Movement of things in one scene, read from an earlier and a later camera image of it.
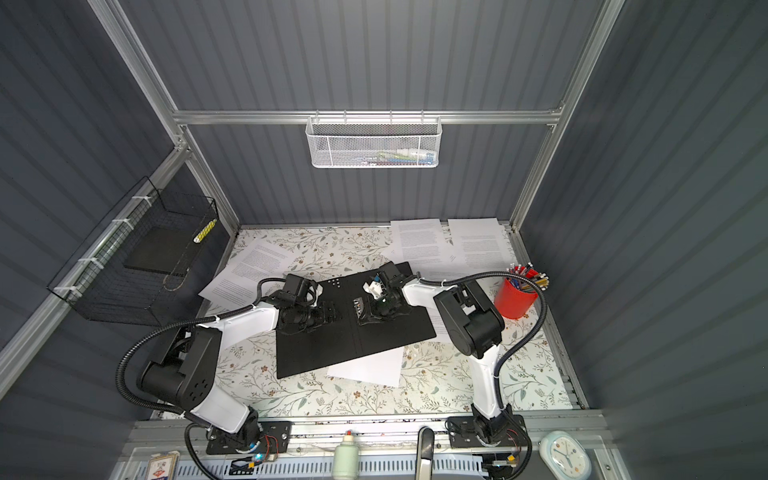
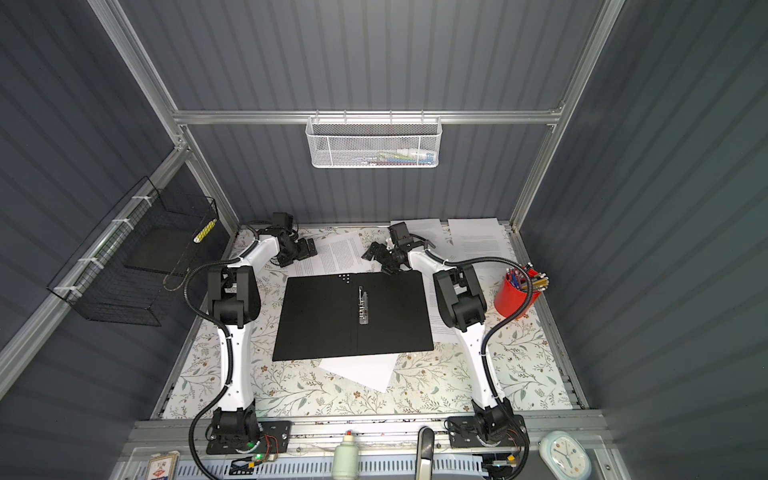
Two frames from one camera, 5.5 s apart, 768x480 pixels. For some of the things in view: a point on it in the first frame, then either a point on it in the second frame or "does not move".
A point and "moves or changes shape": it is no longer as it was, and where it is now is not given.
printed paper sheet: x=438 y=322 does not move
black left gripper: x=323 y=317 → x=304 y=253
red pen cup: x=515 y=295 does not move
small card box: x=163 y=466 does not move
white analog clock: x=565 y=456 does not move
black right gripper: x=373 y=314 → x=383 y=250
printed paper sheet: x=238 y=283 moves or changes shape
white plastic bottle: x=346 y=458 does not move
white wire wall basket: x=374 y=141 does not move
